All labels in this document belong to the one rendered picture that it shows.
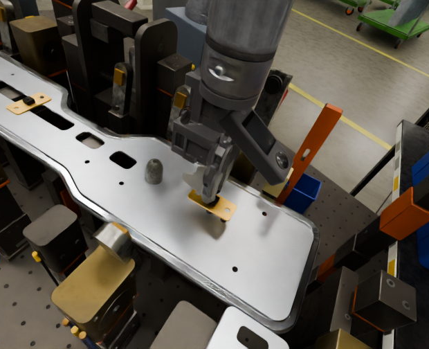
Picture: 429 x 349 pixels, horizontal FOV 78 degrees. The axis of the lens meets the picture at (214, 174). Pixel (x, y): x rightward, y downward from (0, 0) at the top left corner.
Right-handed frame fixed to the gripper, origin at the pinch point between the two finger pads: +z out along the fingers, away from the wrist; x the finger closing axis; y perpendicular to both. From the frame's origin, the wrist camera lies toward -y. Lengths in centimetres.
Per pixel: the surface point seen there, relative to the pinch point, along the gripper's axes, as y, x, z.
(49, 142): 33.8, 5.4, 4.5
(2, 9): 69, -13, -5
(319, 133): -10.3, -14.9, -10.2
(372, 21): -20, -611, 77
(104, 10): 38.2, -16.2, -14.1
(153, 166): 12.2, 0.8, 0.4
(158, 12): 201, -249, 73
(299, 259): -17.7, -1.2, 5.0
